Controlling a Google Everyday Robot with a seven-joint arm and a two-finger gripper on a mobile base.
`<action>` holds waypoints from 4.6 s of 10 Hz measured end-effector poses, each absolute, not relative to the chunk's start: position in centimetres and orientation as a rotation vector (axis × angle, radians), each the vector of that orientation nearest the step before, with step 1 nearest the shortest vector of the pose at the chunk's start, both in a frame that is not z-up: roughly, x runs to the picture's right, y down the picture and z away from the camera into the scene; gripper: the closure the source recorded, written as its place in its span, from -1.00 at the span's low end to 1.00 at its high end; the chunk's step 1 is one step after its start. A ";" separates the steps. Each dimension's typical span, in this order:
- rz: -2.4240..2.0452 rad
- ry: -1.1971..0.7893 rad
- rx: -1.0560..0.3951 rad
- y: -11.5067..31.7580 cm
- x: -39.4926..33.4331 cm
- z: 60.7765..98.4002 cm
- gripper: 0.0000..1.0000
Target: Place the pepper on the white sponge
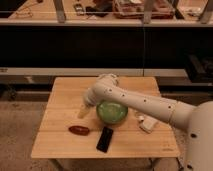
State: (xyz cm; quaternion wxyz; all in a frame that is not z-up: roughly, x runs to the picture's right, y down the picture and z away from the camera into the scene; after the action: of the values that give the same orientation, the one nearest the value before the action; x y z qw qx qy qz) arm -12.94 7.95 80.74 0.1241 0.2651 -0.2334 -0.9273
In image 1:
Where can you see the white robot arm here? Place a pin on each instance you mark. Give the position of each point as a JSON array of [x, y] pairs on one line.
[[196, 121]]

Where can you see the dark box at right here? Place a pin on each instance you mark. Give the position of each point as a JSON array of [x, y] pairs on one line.
[[199, 70]]

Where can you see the small white block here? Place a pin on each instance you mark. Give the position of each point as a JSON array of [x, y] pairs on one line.
[[140, 117]]

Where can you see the black phone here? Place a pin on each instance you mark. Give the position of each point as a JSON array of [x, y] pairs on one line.
[[105, 139]]

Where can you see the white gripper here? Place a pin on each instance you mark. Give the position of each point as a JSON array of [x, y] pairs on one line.
[[89, 100]]

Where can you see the dark red pepper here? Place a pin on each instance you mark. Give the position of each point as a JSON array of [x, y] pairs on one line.
[[79, 130]]

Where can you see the wooden table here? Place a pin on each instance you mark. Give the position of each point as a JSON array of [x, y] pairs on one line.
[[62, 134]]

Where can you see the tray of items on shelf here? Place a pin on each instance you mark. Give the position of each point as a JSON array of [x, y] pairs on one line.
[[134, 9]]

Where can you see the green bowl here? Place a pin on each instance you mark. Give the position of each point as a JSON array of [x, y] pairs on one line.
[[111, 113]]

